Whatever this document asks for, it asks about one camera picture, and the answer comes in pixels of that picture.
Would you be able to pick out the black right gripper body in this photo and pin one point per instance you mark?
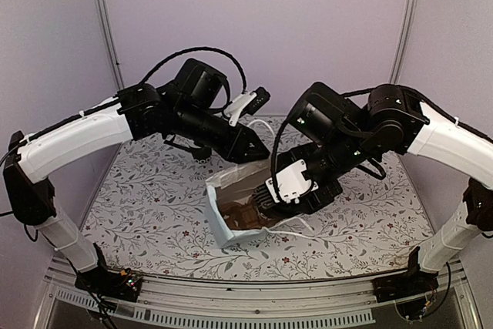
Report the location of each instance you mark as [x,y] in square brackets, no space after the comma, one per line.
[312,203]

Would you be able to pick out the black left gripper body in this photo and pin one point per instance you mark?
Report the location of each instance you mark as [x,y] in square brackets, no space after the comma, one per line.
[233,149]

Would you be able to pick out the floral tablecloth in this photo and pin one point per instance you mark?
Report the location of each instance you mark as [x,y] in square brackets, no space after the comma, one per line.
[149,216]

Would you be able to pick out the stack of paper cups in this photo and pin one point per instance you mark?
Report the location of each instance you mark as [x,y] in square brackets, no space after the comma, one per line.
[202,155]

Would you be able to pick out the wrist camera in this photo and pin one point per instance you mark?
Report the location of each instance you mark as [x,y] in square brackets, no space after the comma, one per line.
[246,103]
[282,193]

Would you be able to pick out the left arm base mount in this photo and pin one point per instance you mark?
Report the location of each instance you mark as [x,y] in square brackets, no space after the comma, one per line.
[124,285]

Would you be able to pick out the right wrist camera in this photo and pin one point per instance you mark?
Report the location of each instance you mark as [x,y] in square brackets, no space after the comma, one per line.
[282,193]

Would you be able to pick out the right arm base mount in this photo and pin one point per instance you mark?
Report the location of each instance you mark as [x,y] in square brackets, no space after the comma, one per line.
[406,284]

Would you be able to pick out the white paper bag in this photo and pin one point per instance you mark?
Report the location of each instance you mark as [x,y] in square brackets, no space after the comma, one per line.
[236,183]

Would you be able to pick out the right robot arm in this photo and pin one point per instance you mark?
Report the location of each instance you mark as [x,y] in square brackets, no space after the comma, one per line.
[344,136]

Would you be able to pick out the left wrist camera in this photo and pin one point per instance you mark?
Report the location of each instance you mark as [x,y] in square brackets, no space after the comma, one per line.
[246,103]

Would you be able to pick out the aluminium frame post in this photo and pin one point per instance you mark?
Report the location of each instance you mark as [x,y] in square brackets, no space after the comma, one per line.
[105,25]
[405,32]

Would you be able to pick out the left aluminium frame post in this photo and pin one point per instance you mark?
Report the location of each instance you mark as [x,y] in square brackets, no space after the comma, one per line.
[105,25]

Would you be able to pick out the front aluminium rail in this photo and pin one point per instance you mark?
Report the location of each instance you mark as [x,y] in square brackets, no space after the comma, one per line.
[178,302]

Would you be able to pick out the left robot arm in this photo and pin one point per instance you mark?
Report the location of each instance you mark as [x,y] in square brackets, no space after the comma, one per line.
[182,107]

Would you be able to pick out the brown cardboard cup carrier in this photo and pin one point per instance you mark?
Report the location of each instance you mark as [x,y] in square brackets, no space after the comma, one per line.
[245,216]

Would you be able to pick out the right aluminium frame post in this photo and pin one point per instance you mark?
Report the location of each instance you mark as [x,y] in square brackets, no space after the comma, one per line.
[405,32]

